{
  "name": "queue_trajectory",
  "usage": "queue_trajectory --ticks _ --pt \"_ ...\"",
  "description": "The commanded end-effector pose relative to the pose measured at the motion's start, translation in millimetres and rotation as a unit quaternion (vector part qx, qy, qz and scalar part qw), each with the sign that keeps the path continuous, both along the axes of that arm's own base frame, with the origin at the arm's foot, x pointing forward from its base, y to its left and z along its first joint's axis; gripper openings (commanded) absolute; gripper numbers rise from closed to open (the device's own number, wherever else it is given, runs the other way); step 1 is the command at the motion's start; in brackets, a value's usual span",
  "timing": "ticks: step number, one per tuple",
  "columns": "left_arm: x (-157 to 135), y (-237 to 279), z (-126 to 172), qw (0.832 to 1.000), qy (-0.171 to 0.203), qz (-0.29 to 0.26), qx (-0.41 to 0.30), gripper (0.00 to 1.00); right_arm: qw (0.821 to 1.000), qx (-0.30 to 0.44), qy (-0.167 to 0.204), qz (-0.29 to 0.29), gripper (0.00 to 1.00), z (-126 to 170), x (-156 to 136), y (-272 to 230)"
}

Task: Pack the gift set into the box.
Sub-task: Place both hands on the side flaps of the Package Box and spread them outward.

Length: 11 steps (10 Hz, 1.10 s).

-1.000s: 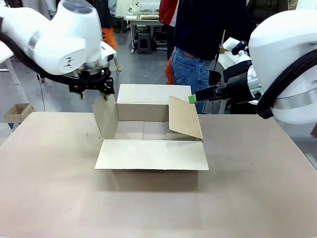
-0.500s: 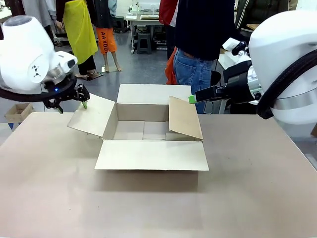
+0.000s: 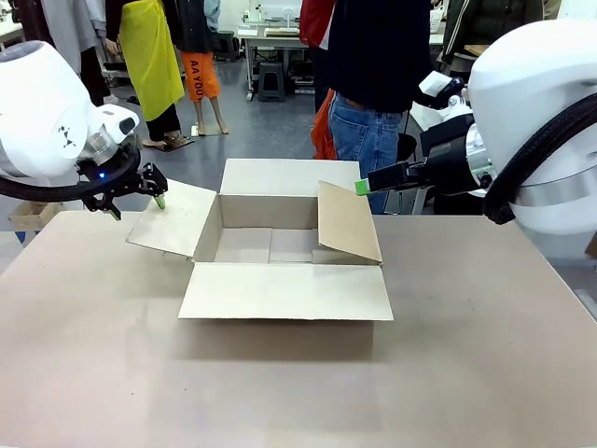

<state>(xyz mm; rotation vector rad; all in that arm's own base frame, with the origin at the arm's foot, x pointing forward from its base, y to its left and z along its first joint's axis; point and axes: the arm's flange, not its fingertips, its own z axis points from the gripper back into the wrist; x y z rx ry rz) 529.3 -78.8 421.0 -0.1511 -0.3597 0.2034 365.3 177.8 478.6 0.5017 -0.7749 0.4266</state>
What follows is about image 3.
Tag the grey plastic stool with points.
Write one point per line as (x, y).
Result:
(271, 84)

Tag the black chair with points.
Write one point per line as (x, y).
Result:
(406, 147)

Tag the person in dark puffer jacket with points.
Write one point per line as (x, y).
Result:
(490, 23)

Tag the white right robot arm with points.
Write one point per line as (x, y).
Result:
(536, 116)

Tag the orange cloth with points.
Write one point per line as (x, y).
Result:
(324, 130)

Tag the person in dark shirt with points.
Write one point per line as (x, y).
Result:
(373, 70)

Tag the brown cardboard box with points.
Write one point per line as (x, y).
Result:
(284, 252)

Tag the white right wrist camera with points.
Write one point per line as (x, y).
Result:
(448, 93)

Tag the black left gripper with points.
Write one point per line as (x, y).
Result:
(140, 179)

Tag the white plastic basket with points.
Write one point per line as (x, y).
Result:
(435, 21)

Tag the white sewing work table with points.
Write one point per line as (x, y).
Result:
(270, 39)

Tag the mannequin with yellow apron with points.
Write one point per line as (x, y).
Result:
(149, 60)

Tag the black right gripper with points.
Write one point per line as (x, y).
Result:
(443, 158)

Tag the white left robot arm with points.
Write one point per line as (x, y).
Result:
(42, 112)

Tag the mannequin with orange shorts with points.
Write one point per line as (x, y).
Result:
(200, 70)

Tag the person in red jacket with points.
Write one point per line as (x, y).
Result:
(315, 28)

